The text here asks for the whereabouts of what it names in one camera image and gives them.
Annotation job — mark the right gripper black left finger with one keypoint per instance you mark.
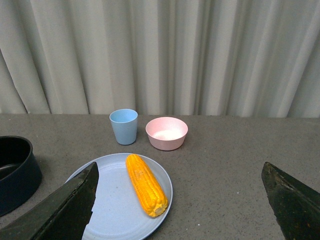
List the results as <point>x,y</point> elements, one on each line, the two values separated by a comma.
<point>63,215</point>

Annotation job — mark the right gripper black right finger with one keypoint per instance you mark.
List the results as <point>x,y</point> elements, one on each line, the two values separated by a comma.
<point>296,206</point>

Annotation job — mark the yellow corn cob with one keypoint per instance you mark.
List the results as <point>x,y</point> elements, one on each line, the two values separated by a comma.
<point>149,192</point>

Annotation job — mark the light blue plate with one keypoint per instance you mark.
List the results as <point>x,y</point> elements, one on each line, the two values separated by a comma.
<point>117,213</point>

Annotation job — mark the dark blue saucepan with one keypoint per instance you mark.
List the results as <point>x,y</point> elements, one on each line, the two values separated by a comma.
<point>20,174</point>

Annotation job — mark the light blue cup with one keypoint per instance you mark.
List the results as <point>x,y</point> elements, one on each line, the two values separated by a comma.
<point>124,123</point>

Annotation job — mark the pink bowl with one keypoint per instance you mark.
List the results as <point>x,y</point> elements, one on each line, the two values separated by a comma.
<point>166,133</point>

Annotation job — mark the white curtain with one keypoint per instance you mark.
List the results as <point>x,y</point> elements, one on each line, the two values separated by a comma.
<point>247,58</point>

